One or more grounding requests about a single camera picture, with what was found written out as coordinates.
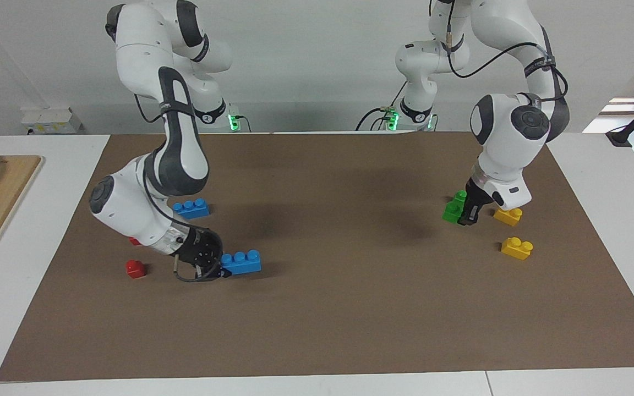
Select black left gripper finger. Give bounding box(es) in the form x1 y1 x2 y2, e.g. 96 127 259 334
457 205 481 227

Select blue three-stud block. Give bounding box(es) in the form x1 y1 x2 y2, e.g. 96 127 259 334
172 198 211 221
220 250 263 276

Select yellow two-stud block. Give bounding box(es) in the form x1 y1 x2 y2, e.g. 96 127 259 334
493 207 523 227
500 236 534 261

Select brown table mat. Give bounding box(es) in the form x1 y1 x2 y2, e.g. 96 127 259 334
0 131 634 383

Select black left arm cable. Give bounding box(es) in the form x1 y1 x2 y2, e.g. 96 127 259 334
444 22 570 105

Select black base cable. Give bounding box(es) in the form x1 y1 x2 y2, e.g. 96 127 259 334
355 80 409 132

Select white wall socket strip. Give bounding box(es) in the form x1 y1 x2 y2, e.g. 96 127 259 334
21 108 83 136

